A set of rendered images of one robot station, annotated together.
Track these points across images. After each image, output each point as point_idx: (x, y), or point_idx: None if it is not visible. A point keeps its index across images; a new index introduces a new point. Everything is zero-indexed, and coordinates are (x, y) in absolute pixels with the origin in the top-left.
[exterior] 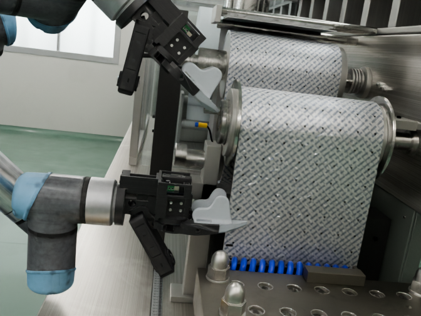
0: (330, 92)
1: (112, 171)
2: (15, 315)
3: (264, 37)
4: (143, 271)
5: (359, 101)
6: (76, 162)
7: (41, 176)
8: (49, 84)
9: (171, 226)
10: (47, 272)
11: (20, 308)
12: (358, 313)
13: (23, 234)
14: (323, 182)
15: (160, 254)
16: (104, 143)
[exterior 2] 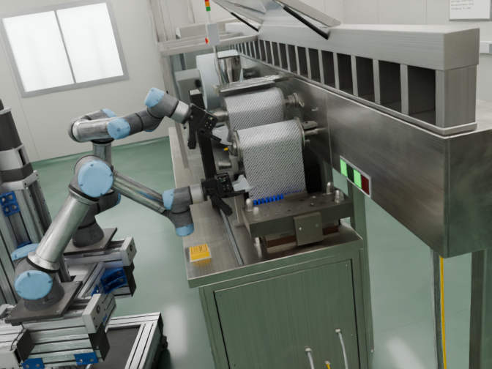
0: (279, 113)
1: (177, 176)
2: (138, 282)
3: (241, 96)
4: (218, 220)
5: (287, 121)
6: (124, 172)
7: (171, 191)
8: (77, 113)
9: (226, 195)
10: (184, 226)
11: (138, 278)
12: (303, 206)
13: (115, 235)
14: (281, 159)
15: (225, 207)
16: (139, 148)
